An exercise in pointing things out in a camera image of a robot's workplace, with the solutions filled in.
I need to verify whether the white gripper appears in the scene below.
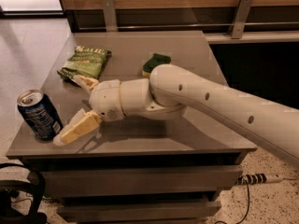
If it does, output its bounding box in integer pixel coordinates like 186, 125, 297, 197
53, 75, 124, 147

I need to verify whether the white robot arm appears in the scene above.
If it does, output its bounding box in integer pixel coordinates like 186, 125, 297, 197
54, 64, 299, 166

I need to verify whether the blue pepsi can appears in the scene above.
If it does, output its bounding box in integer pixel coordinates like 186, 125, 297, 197
17, 90, 63, 141

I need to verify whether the green chip bag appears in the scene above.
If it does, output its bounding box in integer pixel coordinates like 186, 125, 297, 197
57, 46, 111, 82

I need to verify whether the green yellow sponge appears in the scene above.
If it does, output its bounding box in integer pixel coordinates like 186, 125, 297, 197
142, 53, 171, 77

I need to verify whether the upper grey drawer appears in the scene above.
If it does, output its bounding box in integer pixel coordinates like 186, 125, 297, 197
44, 165, 242, 198

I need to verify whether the grey drawer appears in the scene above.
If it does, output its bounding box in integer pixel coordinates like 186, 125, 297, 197
57, 202, 221, 224
44, 165, 242, 198

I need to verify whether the grey drawer cabinet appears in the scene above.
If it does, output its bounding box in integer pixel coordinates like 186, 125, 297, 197
7, 31, 257, 224

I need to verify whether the black chair base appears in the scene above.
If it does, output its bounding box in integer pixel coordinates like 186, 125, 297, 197
0, 162, 49, 224

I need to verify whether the lower grey drawer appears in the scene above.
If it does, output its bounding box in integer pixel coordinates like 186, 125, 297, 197
57, 202, 221, 224

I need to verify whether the white power strip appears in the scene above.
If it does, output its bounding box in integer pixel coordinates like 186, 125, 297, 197
236, 174, 283, 185

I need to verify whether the left metal bracket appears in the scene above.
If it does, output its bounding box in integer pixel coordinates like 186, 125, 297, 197
101, 0, 118, 32

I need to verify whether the metal bracket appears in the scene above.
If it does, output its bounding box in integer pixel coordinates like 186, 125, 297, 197
101, 0, 118, 32
228, 0, 253, 39

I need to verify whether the black cable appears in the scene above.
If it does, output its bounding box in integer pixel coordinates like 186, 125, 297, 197
214, 179, 251, 224

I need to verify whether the right metal bracket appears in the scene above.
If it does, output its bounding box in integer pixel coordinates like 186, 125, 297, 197
228, 0, 253, 39

